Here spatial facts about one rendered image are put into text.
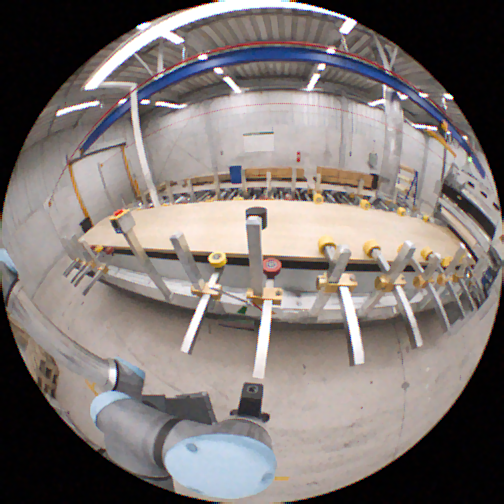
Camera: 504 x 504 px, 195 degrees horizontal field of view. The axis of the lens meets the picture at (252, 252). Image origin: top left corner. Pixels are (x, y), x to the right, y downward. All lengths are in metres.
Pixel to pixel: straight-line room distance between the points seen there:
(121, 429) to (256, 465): 0.14
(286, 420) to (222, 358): 0.74
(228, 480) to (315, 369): 1.29
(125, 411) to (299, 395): 1.25
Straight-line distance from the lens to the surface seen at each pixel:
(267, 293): 0.56
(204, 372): 1.42
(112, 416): 0.23
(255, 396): 0.36
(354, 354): 0.44
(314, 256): 0.69
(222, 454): 0.16
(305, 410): 1.39
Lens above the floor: 1.33
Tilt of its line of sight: 39 degrees down
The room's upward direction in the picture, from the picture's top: 5 degrees counter-clockwise
